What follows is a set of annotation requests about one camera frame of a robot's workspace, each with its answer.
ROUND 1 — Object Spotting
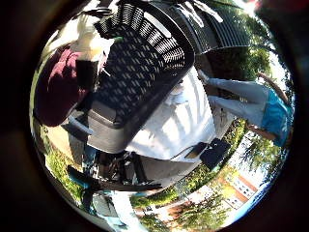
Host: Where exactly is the black slatted plastic basket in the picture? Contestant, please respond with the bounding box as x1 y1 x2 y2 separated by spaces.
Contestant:
86 1 196 155

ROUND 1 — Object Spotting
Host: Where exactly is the grey and white plush toy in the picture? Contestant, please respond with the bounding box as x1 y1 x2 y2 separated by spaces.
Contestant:
166 79 191 106

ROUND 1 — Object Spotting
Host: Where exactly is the person in blue shirt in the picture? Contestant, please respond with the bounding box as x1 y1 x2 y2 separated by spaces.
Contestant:
196 68 295 149

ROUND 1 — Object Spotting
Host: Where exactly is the purple eggplant plush toy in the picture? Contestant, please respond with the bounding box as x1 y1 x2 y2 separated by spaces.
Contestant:
33 47 98 128

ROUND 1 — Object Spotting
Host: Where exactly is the orange and white building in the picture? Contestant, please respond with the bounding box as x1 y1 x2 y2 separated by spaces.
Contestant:
221 173 259 211

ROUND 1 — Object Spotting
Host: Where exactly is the black laptop cable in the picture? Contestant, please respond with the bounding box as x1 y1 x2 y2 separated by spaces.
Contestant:
168 146 197 161

